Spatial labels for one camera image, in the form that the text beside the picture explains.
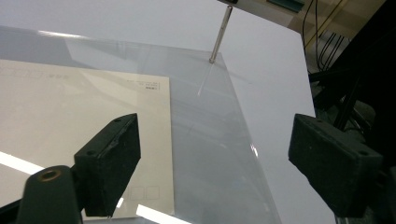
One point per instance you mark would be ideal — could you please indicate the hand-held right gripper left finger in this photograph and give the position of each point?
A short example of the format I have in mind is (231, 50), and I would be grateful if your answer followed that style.
(109, 161)

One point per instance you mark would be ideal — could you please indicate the green flat object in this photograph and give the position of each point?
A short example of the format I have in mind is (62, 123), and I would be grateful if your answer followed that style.
(286, 3)

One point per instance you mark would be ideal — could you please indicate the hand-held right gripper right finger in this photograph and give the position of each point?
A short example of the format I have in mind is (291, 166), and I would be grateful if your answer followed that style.
(336, 168)

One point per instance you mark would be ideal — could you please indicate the thin metal rod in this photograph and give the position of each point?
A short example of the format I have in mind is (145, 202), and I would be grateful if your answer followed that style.
(221, 34)

